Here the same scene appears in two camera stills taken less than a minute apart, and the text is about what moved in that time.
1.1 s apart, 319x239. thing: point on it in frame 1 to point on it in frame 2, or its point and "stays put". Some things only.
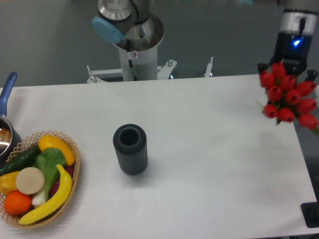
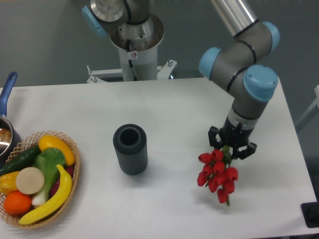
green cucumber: [24, 159] stays put
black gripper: [292, 49] to [233, 136]
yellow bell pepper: [8, 182] stays put
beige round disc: [30, 180] stays put
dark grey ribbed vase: [130, 141] stays put
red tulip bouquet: [284, 97] to [217, 173]
